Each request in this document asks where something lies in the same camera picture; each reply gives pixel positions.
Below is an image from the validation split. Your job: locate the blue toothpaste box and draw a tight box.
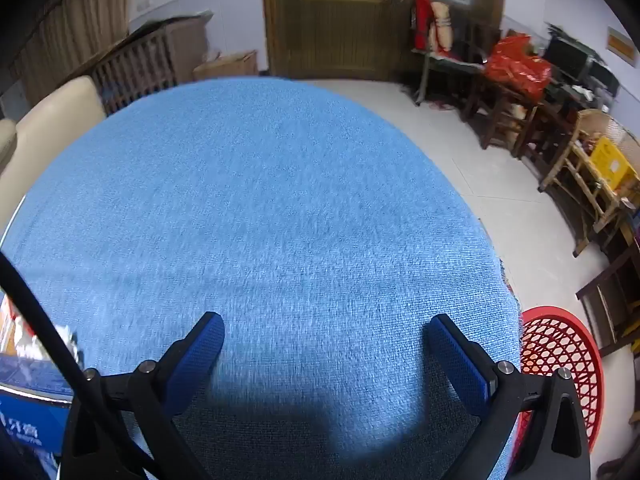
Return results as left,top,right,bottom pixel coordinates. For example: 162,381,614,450
0,294,84,480

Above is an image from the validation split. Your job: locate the red plastic mesh basket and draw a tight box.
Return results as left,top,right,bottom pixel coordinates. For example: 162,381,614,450
521,306,605,450

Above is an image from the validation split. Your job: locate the dark wooden chair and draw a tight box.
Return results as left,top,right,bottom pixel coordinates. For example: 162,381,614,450
576,240,639,358

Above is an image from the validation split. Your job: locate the blue towel table cover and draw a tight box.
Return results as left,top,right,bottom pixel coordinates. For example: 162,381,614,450
2,78,520,479

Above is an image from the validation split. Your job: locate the wicker bamboo armchair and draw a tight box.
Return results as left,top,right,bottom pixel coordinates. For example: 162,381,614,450
538,110,639,257

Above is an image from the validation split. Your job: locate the yellow box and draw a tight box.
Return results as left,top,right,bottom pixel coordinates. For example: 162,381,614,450
589,136,637,191

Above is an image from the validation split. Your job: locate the beige leather sofa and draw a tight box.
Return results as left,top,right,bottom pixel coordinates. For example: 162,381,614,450
0,76,106,228

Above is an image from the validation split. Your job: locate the dark wooden stool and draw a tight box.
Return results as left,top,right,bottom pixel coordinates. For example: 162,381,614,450
461,75,544,158

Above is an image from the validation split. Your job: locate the red plastic bag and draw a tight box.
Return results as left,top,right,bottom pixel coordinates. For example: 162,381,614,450
484,34,552,102

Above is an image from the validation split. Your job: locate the wooden slatted crib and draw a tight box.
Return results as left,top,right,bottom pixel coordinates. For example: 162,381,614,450
70,12,213,115

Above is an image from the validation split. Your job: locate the black computer monitor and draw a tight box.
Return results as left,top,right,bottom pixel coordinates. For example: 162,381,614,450
544,36,596,81

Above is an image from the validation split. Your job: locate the metal chair with red cloth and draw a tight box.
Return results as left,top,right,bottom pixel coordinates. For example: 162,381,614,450
411,0,487,106

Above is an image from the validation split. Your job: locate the beige curtain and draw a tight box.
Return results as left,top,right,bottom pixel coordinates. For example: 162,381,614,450
9,0,129,105

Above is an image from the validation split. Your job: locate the brown wooden door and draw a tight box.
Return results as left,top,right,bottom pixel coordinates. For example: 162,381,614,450
264,0,412,81

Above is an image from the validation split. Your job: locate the black cable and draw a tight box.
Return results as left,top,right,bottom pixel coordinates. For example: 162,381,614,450
0,251,156,480

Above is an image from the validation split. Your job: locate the cardboard box by wall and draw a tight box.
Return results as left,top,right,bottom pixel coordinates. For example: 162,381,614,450
193,50,259,80

